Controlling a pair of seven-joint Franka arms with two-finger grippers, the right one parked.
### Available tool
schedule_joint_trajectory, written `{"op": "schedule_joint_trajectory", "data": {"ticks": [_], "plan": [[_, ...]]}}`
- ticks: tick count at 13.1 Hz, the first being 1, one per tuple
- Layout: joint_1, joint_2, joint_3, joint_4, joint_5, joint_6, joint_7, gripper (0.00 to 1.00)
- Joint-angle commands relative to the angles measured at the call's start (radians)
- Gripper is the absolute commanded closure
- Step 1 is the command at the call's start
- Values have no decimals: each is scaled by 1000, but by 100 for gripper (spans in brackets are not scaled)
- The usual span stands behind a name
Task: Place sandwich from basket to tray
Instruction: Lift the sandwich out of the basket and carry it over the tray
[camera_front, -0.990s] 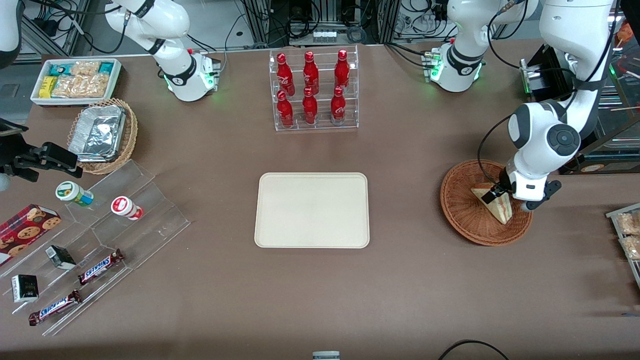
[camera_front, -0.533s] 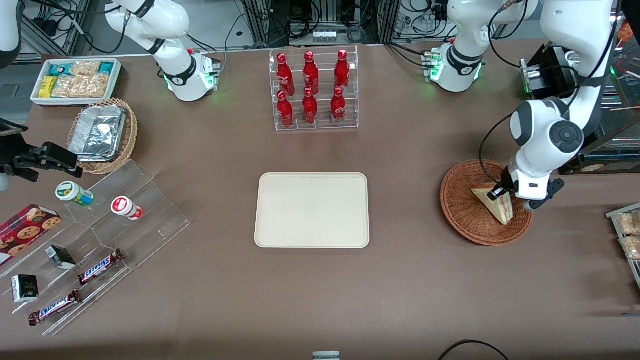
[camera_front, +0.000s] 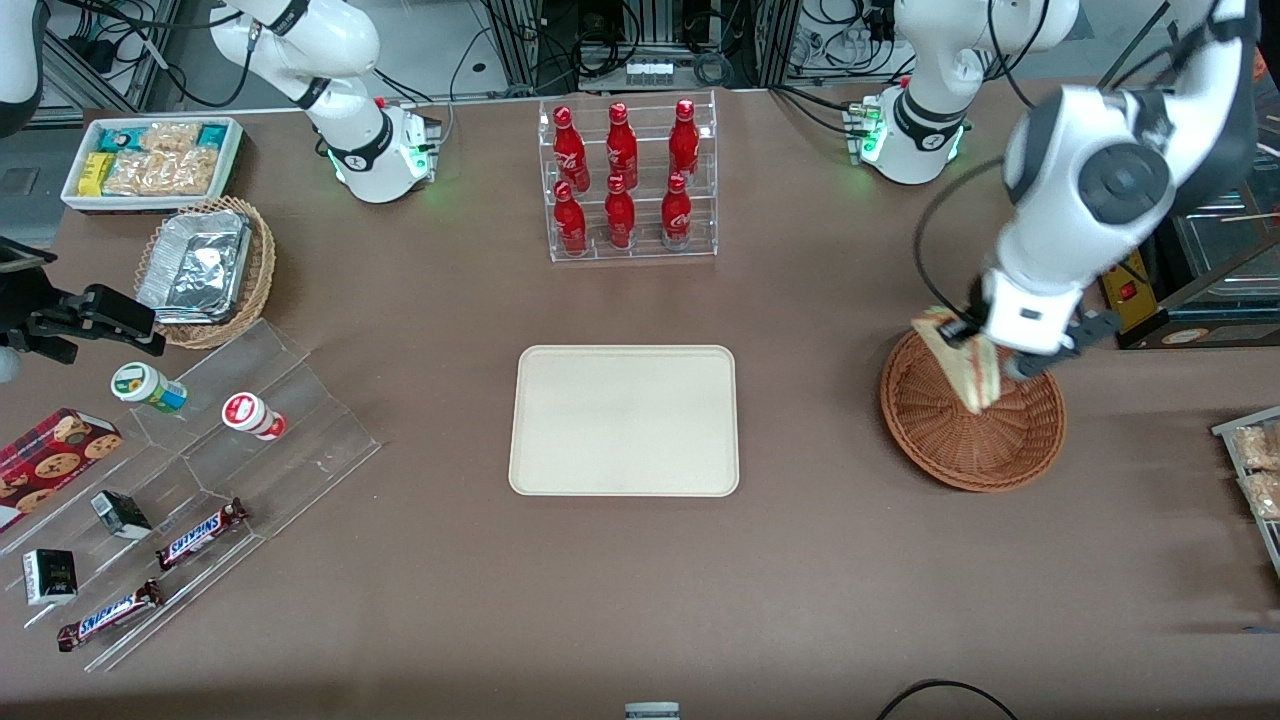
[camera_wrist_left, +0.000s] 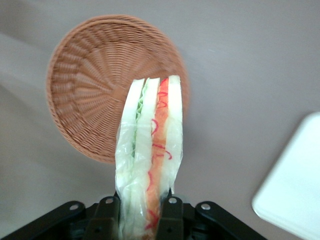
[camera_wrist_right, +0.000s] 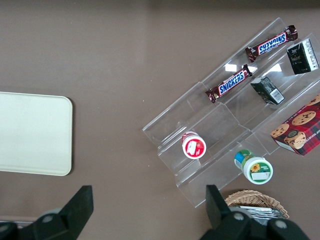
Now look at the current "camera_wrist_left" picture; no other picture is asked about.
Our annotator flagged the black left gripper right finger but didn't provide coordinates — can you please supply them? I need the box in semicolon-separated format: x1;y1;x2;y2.
156;196;185;240

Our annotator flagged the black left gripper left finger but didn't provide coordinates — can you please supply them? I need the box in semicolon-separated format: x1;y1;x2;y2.
85;195;121;240

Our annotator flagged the triangle sandwich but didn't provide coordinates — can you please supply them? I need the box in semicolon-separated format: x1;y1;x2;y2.
114;74;184;240

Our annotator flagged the round brown wicker basket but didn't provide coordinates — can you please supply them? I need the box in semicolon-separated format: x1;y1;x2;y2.
45;14;190;165

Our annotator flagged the beige plastic tray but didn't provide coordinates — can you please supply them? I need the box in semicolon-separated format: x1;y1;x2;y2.
251;111;320;240

